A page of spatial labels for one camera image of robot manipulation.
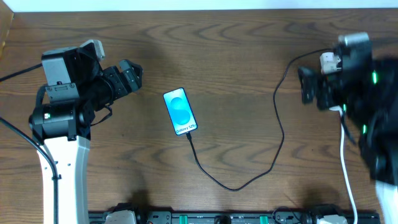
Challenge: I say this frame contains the white power strip cord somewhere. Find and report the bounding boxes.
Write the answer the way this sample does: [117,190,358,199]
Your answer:
[338,108,359,224]

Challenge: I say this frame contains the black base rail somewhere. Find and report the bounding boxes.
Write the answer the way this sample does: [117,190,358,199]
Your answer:
[88,203,381,224]

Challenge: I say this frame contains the black USB charging cable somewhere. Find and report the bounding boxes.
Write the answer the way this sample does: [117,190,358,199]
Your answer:
[185,48,335,192]

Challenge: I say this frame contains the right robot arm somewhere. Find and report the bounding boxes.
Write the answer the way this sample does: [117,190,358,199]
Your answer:
[298,40,397,223]

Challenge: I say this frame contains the white power strip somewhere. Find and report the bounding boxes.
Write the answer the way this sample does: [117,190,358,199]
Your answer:
[329,106,343,113]

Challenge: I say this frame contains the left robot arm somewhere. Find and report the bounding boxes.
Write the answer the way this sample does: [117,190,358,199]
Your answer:
[29,40,144,223]

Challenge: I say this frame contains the brown cardboard panel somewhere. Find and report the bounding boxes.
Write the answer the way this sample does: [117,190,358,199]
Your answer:
[0,0,14,55]

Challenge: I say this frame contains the white charger plug adapter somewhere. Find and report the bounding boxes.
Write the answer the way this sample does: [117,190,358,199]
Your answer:
[320,52,341,75]

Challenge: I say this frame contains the blue Galaxy smartphone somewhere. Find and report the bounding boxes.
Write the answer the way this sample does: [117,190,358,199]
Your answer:
[163,87,198,136]

